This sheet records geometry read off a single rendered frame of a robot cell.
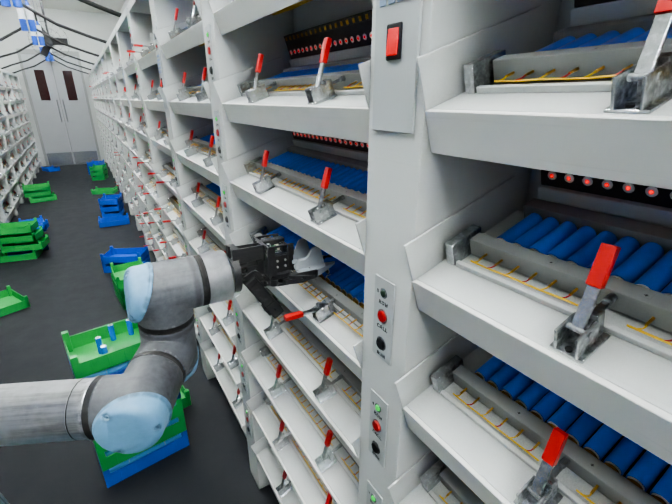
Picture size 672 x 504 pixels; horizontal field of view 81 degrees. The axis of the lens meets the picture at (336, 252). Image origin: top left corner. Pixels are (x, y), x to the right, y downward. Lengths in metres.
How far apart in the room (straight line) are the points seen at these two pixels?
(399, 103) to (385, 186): 0.10
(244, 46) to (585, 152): 0.88
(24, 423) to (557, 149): 0.71
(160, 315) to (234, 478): 1.12
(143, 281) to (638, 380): 0.61
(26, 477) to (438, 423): 1.72
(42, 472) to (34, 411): 1.33
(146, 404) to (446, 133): 0.51
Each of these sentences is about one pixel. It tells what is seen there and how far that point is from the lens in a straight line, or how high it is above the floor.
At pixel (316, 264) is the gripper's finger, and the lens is 0.78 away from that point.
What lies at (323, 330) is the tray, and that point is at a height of 0.93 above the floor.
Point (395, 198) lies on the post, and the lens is 0.47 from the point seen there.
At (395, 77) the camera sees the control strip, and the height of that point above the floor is 1.34.
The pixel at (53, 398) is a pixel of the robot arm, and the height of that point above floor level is 0.93.
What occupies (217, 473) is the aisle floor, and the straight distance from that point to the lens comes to 1.76.
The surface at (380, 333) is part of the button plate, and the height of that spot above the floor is 1.01.
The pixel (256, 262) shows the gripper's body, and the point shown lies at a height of 1.03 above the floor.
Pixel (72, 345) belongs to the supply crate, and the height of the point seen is 0.50.
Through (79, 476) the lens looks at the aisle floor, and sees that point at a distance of 1.95.
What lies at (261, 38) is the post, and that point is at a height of 1.45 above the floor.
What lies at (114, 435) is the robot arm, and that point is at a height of 0.89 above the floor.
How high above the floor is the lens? 1.31
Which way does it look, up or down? 21 degrees down
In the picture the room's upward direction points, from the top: straight up
